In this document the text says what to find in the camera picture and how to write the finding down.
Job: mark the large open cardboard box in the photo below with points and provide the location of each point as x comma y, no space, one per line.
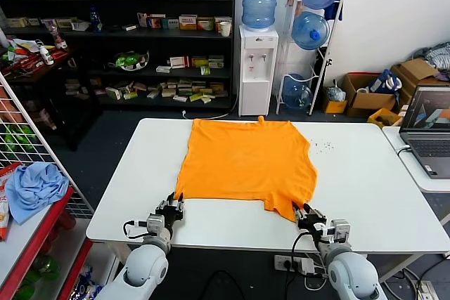
372,101

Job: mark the white paper cup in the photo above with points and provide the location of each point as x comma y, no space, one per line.
225,29

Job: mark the blue plastic bottle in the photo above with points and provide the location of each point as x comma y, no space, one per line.
94,20

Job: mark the small yellow box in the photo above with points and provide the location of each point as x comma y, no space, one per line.
334,107

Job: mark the orange white medicine box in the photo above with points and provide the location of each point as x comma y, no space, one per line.
187,23

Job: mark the blue white bag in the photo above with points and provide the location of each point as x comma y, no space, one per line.
385,80

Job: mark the brown cardboard box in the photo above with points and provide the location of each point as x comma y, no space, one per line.
418,70

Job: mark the orange t-shirt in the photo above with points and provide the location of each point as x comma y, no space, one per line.
246,159

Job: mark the white tape roll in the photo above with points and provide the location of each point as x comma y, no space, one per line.
363,91

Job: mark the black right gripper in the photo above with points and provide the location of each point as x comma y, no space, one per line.
313,228

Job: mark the clear plastic bag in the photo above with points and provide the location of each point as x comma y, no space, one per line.
335,92

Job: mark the white power strip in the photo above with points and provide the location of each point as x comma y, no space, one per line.
281,263

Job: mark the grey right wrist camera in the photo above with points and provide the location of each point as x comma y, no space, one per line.
340,229

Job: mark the red white medicine box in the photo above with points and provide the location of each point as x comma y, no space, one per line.
179,62

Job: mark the white power adapter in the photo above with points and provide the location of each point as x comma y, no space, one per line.
308,266

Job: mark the pile of grey clothes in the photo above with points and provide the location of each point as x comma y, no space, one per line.
436,57

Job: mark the pink drink bottle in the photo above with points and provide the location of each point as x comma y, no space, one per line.
59,38

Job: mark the crumpled light blue cloth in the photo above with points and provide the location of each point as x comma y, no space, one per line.
35,187

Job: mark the yellow crate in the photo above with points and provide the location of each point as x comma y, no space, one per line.
383,117

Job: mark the black side table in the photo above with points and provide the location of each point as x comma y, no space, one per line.
81,103

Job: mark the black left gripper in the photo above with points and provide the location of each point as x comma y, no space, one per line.
171,216

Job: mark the red snack bag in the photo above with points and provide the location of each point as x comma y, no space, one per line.
5,208

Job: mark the blue white package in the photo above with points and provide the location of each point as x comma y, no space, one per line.
84,282

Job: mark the dark blue hanging cloth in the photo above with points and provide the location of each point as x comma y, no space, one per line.
332,10

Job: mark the bowl of green packets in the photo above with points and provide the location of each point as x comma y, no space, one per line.
128,60

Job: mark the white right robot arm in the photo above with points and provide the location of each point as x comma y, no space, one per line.
351,275

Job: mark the white metal jug rack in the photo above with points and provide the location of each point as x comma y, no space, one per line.
318,82

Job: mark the grey floor power strip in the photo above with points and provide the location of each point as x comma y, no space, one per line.
427,287

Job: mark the grey laptop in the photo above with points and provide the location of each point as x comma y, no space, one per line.
429,145

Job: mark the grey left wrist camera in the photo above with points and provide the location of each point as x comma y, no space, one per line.
154,223

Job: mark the white water dispenser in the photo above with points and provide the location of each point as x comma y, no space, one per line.
255,78

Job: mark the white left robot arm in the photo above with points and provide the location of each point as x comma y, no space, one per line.
146,268

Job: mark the red white shelf rack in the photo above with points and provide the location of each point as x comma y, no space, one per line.
35,236

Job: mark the black shelving unit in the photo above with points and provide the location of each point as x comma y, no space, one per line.
116,41

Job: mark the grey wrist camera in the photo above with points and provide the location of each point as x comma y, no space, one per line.
154,223
340,229

